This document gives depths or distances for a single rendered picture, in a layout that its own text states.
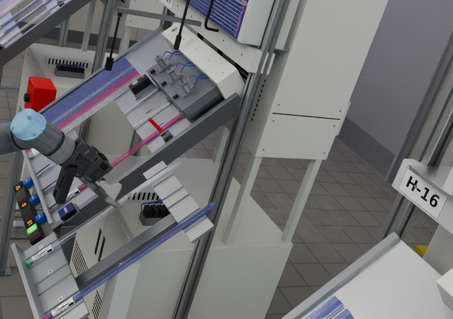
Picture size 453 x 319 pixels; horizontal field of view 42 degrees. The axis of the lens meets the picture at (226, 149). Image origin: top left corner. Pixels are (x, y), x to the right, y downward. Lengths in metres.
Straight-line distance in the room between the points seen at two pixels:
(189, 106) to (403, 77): 3.45
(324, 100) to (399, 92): 3.09
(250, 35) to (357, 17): 0.41
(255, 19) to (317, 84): 0.37
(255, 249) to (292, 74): 0.71
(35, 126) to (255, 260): 1.16
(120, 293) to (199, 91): 0.67
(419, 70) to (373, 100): 0.56
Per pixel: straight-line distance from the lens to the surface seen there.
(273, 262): 2.40
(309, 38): 1.95
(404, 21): 5.28
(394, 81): 5.23
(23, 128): 1.48
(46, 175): 2.14
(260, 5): 1.80
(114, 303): 1.75
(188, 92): 1.92
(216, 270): 2.27
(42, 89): 2.78
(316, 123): 2.12
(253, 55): 1.82
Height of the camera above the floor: 1.78
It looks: 22 degrees down
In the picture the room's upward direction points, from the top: 17 degrees clockwise
